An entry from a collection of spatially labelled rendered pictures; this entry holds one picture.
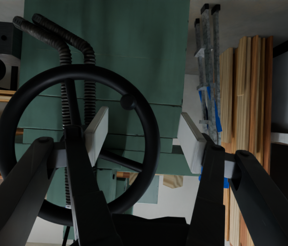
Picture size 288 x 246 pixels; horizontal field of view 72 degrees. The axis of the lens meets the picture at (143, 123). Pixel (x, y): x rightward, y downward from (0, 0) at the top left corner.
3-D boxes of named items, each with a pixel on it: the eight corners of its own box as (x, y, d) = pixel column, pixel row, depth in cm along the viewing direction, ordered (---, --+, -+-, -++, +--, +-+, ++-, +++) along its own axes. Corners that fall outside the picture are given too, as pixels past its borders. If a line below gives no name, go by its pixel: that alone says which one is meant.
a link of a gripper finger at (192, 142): (198, 140, 15) (207, 140, 15) (180, 111, 21) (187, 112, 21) (191, 174, 16) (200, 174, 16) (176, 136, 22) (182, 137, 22)
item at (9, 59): (12, 21, 48) (10, 54, 48) (38, 41, 60) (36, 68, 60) (-23, 18, 48) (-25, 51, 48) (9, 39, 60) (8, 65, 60)
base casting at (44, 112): (184, 106, 54) (182, 139, 54) (160, 113, 111) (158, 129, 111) (16, 93, 52) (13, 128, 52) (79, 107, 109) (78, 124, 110)
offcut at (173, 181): (173, 169, 61) (172, 182, 61) (163, 171, 58) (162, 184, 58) (183, 172, 58) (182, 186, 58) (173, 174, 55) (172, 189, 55)
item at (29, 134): (173, 138, 54) (171, 153, 54) (163, 133, 74) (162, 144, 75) (23, 128, 52) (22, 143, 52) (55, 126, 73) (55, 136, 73)
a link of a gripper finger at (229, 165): (213, 161, 13) (256, 164, 13) (194, 132, 18) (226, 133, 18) (208, 179, 14) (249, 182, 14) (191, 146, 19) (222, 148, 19)
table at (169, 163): (216, 162, 44) (214, 189, 44) (184, 145, 75) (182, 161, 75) (-62, 144, 42) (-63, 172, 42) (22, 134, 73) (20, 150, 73)
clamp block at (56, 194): (113, 169, 44) (110, 210, 44) (119, 157, 57) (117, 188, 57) (46, 165, 43) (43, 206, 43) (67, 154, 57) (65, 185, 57)
